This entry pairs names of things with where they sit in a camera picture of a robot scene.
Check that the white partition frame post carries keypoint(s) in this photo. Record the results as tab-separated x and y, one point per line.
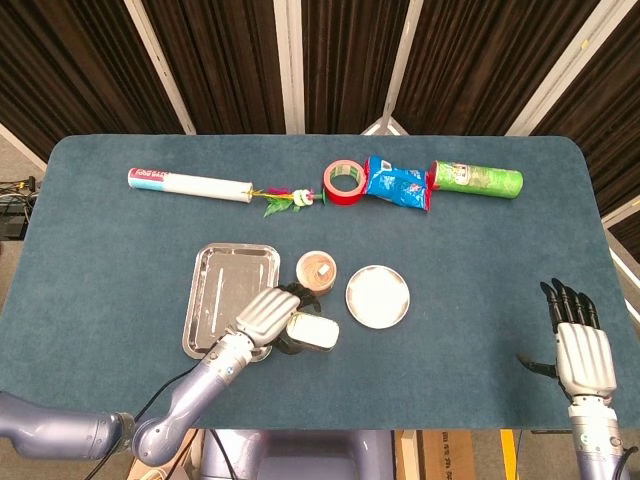
290	65
160	65
560	70
397	75

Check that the gold sardine tin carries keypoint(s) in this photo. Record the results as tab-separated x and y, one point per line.
315	332

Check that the artificial flower sprig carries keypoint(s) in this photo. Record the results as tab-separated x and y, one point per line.
280	202

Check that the rectangular steel tray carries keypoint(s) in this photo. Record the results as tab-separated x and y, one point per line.
225	280

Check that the purple robot torso base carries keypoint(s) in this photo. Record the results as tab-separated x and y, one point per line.
310	457

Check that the green chips canister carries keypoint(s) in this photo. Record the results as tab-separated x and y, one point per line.
480	181

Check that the blue felt table mat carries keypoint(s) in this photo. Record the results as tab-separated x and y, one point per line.
450	240

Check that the blue snack bag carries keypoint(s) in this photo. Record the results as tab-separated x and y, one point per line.
395	185

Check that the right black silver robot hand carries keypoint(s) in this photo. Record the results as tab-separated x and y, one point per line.
585	355

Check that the red tape roll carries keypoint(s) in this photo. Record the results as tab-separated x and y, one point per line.
345	197

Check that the round steel plate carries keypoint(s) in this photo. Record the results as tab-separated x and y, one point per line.
377	297

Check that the small brown-lidded cup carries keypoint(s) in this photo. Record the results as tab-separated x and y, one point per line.
316	272

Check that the white paper roll tube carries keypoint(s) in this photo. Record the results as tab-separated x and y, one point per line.
200	186

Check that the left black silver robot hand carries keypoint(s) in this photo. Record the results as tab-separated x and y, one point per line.
265	312

